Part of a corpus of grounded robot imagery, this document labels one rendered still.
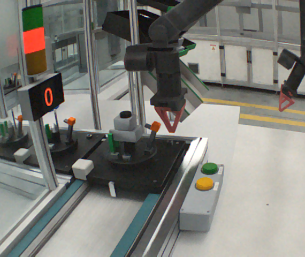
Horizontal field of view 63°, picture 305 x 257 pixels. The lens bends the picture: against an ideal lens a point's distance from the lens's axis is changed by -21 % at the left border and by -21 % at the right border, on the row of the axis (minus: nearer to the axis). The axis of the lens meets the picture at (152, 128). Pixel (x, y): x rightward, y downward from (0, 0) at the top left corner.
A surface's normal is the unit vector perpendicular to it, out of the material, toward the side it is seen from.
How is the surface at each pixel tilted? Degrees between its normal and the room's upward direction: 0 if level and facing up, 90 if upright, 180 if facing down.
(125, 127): 90
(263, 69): 90
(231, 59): 90
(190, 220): 90
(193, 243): 0
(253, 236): 0
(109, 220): 0
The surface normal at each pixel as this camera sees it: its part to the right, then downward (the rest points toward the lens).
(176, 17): -0.43, 0.30
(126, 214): -0.07, -0.91
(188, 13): -0.23, 0.27
